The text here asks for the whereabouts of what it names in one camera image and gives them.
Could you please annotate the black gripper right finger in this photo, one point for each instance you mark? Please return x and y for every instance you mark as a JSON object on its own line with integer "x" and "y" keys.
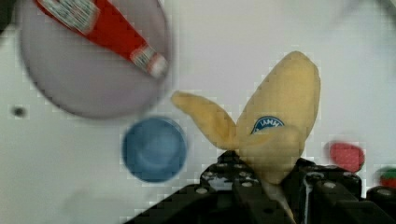
{"x": 320, "y": 194}

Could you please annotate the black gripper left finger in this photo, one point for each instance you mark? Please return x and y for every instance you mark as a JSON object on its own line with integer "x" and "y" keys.
{"x": 229, "y": 192}

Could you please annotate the yellow plush banana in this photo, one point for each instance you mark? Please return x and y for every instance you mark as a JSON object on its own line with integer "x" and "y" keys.
{"x": 271, "y": 132}

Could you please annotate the red toy strawberry upper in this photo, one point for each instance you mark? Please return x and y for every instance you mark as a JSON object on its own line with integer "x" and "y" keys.
{"x": 347, "y": 156}

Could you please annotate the red toy strawberry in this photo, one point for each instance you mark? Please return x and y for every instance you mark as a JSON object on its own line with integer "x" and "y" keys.
{"x": 387, "y": 177}
{"x": 347, "y": 156}

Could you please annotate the red toy strawberry lower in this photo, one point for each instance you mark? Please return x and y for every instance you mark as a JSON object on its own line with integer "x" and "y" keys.
{"x": 387, "y": 177}

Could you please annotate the blue cup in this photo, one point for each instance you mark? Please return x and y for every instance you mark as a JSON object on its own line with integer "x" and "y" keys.
{"x": 154, "y": 149}

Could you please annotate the grey round plate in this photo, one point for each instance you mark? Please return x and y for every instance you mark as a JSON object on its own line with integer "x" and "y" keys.
{"x": 80, "y": 77}

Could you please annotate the red ketchup bottle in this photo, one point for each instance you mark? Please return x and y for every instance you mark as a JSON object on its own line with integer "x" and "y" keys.
{"x": 102, "y": 24}

